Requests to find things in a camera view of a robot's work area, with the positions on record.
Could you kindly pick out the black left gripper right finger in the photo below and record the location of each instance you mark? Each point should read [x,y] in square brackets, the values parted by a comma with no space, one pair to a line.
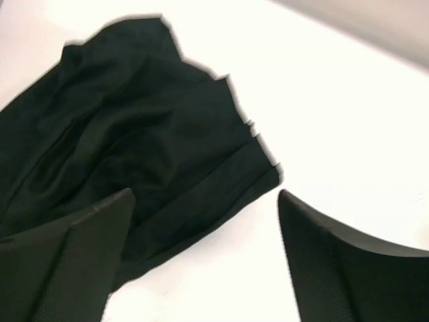
[342,274]

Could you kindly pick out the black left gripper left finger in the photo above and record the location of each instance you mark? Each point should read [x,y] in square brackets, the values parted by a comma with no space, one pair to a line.
[64,270]

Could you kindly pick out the black pleated skirt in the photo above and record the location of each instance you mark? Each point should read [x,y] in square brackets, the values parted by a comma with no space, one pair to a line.
[123,110]

